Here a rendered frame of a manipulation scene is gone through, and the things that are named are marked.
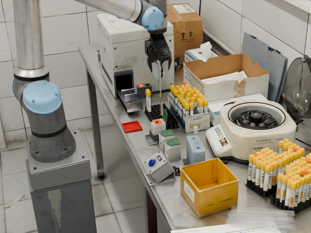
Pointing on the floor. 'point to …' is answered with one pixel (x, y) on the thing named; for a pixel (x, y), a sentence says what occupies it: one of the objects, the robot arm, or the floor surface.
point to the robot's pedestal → (63, 207)
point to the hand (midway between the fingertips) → (160, 79)
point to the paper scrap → (15, 200)
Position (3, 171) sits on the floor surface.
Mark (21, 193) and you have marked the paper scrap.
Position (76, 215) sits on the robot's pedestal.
